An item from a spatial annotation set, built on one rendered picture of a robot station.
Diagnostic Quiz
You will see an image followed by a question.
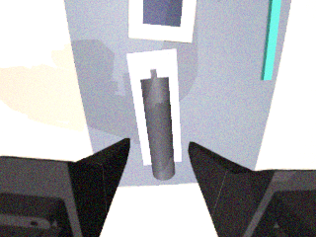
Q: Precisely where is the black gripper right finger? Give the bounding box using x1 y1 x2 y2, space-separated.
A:
188 142 316 237

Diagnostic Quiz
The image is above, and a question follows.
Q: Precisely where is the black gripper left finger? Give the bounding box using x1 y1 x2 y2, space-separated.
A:
0 138 130 237

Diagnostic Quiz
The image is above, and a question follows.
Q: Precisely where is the white square tile with dark blue center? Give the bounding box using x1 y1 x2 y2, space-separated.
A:
129 0 197 43

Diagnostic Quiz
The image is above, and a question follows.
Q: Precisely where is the turquoise small trowel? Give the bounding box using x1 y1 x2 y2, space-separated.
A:
261 0 281 81

